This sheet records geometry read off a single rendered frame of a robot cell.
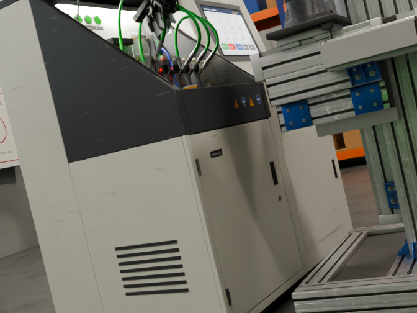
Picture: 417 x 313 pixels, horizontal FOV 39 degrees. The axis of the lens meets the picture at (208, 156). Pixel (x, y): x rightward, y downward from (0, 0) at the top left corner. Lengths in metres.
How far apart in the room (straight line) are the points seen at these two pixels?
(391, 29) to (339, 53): 0.15
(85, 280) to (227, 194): 0.70
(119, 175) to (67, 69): 0.46
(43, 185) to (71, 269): 0.37
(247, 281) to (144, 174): 0.55
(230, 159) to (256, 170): 0.20
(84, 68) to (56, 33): 0.19
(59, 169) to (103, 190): 0.24
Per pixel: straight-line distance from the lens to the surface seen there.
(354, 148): 7.48
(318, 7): 1.90
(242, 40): 3.18
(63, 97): 2.36
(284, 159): 2.66
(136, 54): 2.81
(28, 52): 2.49
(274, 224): 2.48
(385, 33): 1.70
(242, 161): 2.32
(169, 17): 2.30
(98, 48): 2.23
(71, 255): 2.49
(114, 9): 2.74
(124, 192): 2.22
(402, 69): 2.00
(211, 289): 2.10
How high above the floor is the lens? 0.76
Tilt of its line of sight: 2 degrees down
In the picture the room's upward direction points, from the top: 13 degrees counter-clockwise
